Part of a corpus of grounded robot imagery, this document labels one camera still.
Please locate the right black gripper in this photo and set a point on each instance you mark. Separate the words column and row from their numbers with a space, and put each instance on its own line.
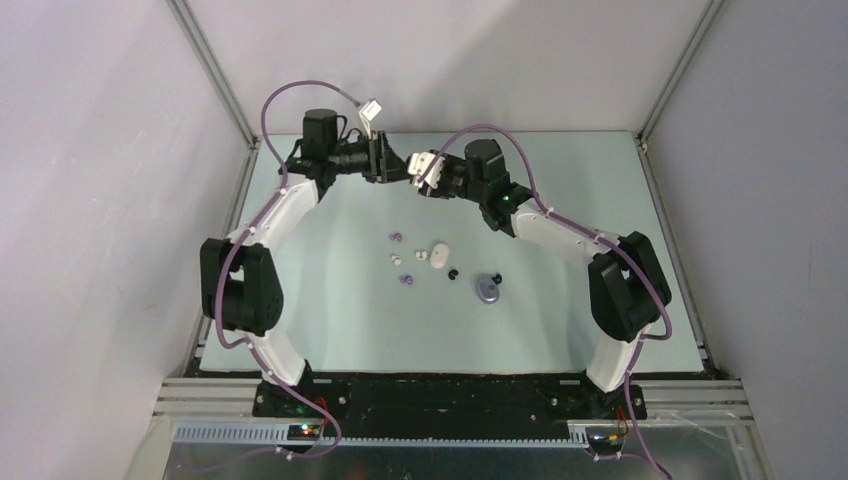
column 439, row 190

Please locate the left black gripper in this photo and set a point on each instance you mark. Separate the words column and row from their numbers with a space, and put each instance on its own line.
column 383, row 164

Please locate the white earbud charging case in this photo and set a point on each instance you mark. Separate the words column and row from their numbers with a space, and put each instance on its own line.
column 439, row 255

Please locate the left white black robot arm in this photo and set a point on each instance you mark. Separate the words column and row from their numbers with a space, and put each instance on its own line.
column 240, row 287

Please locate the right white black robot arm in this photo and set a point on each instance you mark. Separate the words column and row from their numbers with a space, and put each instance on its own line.
column 628, row 290

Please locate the purple earbud charging case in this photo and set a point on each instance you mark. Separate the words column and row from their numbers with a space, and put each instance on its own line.
column 487, row 289

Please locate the left controller board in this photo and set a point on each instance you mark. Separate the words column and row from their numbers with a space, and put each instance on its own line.
column 304, row 432

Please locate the controller board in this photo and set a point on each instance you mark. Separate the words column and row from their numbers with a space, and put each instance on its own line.
column 304, row 432
column 605, row 445

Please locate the right controller board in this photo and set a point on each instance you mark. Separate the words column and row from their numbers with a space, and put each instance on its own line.
column 605, row 445

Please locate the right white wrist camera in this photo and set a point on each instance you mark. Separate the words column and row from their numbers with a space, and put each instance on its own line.
column 425, row 168

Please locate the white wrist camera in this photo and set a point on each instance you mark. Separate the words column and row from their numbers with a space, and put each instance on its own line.
column 425, row 168
column 367, row 112

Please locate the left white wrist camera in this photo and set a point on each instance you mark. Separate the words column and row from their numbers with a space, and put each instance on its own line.
column 367, row 112

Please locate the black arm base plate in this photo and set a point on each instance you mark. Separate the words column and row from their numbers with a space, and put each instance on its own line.
column 349, row 396

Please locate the aluminium frame rail front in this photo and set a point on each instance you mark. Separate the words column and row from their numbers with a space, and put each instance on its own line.
column 220, row 410

